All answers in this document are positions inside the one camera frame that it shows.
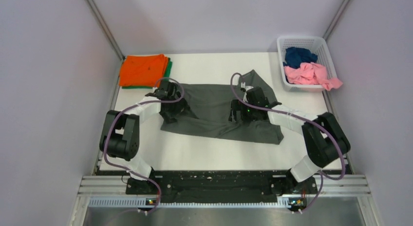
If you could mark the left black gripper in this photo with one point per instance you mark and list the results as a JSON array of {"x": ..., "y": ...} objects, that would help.
[{"x": 181, "y": 105}]

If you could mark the white plastic basket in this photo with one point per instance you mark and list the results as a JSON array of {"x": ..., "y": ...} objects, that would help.
[{"x": 315, "y": 45}]

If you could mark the grey t-shirt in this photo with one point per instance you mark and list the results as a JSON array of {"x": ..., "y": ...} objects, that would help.
[{"x": 209, "y": 113}]

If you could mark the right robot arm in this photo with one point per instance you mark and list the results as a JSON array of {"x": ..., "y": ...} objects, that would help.
[{"x": 324, "y": 139}]

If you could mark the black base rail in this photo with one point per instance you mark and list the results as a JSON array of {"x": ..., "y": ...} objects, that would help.
[{"x": 223, "y": 186}]

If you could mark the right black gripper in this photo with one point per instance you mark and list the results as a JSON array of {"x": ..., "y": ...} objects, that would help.
[{"x": 236, "y": 105}]

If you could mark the pink t-shirt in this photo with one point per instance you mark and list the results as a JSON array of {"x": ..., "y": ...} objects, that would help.
[{"x": 311, "y": 74}]

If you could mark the navy blue t-shirt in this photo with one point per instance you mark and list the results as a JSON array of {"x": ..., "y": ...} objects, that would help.
[{"x": 294, "y": 57}]

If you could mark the folded green t-shirt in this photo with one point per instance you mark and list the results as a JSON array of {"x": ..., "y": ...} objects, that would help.
[{"x": 166, "y": 73}]

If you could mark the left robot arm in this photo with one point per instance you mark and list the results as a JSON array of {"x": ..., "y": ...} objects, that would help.
[{"x": 119, "y": 140}]

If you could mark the white slotted cable duct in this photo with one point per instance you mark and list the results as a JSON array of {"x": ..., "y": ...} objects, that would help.
[{"x": 124, "y": 202}]

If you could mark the aluminium frame rail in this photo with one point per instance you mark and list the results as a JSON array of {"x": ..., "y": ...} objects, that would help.
[{"x": 349, "y": 186}]

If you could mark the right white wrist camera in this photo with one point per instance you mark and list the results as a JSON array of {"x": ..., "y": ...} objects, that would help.
[{"x": 244, "y": 87}]

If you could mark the folded orange t-shirt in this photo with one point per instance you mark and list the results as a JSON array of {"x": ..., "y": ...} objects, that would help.
[{"x": 143, "y": 71}]

